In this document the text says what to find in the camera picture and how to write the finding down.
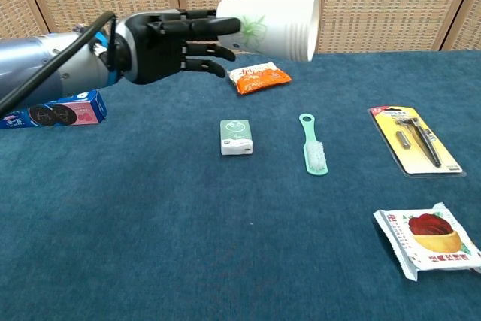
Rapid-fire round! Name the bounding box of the mint green plastic brush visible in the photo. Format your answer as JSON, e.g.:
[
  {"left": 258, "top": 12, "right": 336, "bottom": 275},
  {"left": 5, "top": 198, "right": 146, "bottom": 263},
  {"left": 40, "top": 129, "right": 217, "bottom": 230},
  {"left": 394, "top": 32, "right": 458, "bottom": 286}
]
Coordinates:
[{"left": 298, "top": 112, "right": 329, "bottom": 177}]

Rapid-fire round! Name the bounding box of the blue cookie box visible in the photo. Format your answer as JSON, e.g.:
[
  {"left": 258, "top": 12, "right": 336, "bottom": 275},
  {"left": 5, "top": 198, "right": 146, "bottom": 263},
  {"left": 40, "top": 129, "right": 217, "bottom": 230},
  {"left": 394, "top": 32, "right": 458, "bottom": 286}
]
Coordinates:
[{"left": 0, "top": 89, "right": 108, "bottom": 130}]

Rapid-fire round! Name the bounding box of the woven bamboo folding screen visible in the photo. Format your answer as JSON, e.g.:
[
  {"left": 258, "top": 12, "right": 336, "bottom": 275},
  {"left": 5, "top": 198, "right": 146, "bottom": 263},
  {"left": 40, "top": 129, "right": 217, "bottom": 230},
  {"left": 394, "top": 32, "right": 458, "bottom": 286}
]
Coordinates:
[{"left": 0, "top": 0, "right": 481, "bottom": 56}]

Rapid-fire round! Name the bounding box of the white paper cup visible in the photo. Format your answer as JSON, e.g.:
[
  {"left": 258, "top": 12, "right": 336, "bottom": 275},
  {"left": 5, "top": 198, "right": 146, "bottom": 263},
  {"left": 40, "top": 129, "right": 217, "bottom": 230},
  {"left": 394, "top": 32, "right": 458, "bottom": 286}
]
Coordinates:
[{"left": 215, "top": 0, "right": 322, "bottom": 63}]

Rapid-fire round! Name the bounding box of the razor in yellow blister pack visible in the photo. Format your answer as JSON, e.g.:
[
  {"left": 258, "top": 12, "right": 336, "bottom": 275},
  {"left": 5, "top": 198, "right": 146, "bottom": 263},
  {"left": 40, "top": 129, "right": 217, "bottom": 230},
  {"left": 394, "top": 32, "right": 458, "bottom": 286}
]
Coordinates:
[{"left": 368, "top": 105, "right": 467, "bottom": 178}]

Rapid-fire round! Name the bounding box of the white pastry packet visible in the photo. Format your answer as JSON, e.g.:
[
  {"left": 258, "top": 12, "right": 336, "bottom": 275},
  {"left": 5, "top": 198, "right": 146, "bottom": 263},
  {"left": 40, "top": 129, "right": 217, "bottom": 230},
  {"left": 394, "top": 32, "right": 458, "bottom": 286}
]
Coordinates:
[{"left": 372, "top": 201, "right": 481, "bottom": 282}]

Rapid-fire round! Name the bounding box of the green white tissue pack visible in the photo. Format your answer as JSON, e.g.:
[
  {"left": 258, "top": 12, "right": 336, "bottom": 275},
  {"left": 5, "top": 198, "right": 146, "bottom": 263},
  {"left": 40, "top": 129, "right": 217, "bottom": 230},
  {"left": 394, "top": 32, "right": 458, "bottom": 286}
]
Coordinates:
[{"left": 219, "top": 118, "right": 254, "bottom": 156}]

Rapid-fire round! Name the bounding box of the blue carpet table cover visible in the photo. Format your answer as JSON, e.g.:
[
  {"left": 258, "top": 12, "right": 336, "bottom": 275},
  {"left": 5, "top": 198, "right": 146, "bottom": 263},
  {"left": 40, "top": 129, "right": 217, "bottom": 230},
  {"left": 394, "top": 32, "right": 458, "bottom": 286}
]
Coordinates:
[{"left": 0, "top": 49, "right": 481, "bottom": 321}]

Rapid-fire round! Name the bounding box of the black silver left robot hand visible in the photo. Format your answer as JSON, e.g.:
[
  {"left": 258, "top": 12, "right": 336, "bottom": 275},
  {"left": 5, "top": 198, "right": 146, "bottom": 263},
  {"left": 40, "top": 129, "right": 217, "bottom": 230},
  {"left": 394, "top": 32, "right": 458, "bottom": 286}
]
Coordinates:
[{"left": 114, "top": 8, "right": 242, "bottom": 86}]

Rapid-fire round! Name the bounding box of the orange white snack packet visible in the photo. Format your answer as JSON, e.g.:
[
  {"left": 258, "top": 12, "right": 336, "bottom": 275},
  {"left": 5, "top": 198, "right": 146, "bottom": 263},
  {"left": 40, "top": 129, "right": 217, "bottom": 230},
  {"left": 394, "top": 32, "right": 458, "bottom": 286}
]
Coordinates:
[{"left": 228, "top": 61, "right": 293, "bottom": 97}]

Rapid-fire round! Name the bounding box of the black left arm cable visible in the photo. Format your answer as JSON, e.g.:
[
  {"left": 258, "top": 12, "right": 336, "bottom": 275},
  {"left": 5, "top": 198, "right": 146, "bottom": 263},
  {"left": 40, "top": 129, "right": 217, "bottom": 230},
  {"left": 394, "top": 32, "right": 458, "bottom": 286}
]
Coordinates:
[{"left": 0, "top": 10, "right": 118, "bottom": 114}]

